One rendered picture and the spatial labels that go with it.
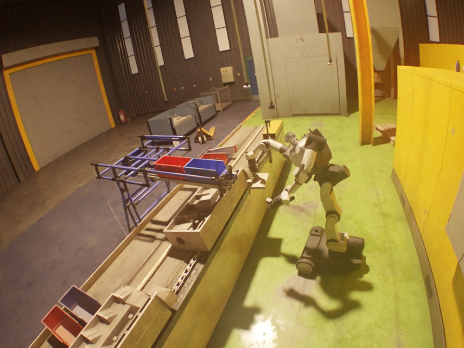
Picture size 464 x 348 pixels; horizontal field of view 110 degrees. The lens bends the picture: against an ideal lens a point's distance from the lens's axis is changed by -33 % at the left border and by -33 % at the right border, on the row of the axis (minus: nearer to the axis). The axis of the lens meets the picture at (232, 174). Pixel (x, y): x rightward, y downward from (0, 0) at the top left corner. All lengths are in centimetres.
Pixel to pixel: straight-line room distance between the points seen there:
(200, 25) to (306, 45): 643
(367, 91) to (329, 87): 244
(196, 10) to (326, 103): 796
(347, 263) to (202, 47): 1146
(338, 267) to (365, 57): 411
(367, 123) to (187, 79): 975
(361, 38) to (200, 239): 474
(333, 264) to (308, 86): 601
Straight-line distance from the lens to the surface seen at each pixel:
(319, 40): 761
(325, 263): 252
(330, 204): 224
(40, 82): 1248
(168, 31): 1357
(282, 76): 774
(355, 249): 253
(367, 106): 548
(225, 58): 1199
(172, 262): 195
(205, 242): 180
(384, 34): 925
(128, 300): 160
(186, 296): 168
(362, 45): 534
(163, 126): 722
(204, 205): 203
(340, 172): 206
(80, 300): 211
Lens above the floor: 207
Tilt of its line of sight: 26 degrees down
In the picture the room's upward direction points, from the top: 11 degrees counter-clockwise
